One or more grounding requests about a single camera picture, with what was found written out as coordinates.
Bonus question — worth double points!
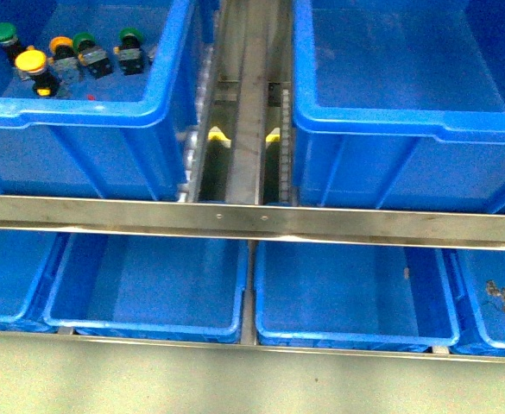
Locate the steel centre divider rail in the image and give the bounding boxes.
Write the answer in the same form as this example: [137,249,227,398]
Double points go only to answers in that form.
[225,1,269,205]

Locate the lower blue bin far-left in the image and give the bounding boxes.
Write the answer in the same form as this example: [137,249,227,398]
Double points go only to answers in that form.
[0,229,68,333]

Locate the orange-yellow push button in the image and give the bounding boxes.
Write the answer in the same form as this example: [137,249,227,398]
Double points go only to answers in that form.
[49,36,84,85]

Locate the lower blue bin with clips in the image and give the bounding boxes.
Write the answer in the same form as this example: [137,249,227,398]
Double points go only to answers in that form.
[443,249,505,357]

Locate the white roller track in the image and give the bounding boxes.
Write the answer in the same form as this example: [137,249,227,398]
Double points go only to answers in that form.
[279,88,293,204]

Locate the lower steel front rail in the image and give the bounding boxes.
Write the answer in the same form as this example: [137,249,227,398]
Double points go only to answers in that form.
[0,331,505,365]

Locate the yellow mushroom push button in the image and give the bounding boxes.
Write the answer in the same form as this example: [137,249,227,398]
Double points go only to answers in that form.
[15,49,60,97]

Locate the green mushroom push button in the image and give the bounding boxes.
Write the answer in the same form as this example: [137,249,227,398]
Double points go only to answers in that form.
[0,22,27,67]

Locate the steel shelf front rail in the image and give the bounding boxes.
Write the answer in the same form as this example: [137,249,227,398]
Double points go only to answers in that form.
[0,196,505,250]

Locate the lower blue bin middle-right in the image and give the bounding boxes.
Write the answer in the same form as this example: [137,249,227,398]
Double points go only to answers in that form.
[255,241,460,352]

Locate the lower blue bin middle-left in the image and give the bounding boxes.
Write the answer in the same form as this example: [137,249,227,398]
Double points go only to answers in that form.
[43,234,248,343]

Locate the blue bin with buttons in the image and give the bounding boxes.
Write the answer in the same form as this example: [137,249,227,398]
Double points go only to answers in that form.
[0,1,218,201]

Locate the empty blue middle bin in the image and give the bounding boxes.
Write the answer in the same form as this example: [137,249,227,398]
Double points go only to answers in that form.
[293,1,505,214]

